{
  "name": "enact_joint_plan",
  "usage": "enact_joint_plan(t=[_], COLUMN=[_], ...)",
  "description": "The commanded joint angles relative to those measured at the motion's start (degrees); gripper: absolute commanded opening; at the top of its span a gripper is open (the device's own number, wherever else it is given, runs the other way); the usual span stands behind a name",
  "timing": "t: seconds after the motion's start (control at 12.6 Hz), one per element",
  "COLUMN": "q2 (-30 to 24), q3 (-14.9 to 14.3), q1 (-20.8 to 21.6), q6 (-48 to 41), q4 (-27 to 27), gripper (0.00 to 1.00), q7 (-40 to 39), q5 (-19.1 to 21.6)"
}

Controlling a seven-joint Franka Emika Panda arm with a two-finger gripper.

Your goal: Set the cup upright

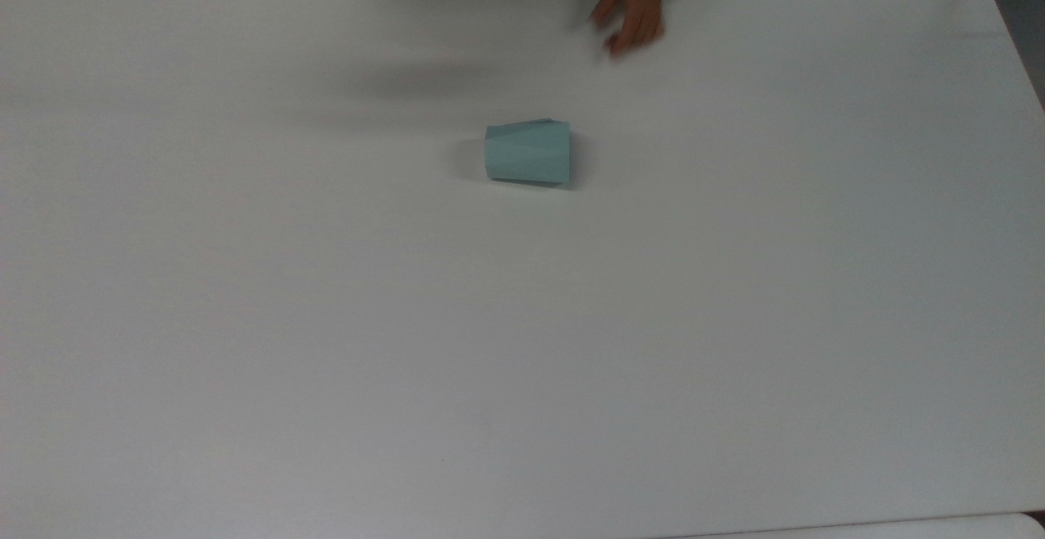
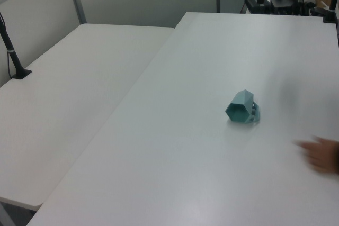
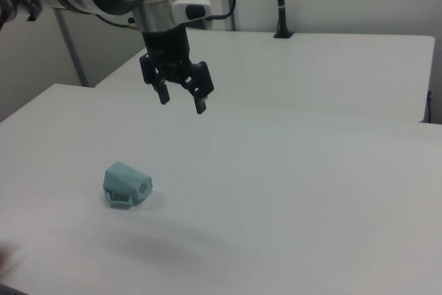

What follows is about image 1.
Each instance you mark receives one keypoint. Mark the light teal faceted cup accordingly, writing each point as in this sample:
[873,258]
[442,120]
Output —
[526,153]

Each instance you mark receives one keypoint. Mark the person's bare hand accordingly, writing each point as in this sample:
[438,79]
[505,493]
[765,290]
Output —
[633,4]

